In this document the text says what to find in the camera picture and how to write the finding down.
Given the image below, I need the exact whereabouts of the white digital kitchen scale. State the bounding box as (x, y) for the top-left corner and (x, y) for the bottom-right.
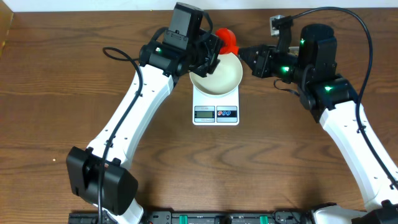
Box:
(192, 87), (240, 126)

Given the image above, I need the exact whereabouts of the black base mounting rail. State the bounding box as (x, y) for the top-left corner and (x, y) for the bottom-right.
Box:
(68, 210), (315, 224)

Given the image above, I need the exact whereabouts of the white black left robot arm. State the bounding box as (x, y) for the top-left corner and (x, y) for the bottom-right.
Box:
(66, 27), (224, 223)

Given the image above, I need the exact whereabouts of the cream round bowl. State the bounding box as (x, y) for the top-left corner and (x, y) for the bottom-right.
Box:
(189, 53), (243, 98)

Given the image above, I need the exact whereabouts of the red plastic measuring scoop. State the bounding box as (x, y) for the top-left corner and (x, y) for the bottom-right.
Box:
(215, 28), (239, 55)

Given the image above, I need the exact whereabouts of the brown wooden side panel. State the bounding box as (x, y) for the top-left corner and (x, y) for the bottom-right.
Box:
(0, 0), (14, 55)

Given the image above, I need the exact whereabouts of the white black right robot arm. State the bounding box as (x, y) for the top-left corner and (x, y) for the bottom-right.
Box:
(238, 24), (397, 223)

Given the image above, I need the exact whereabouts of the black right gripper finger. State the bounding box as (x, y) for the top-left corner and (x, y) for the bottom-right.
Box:
(238, 49), (257, 67)
(238, 44), (269, 58)

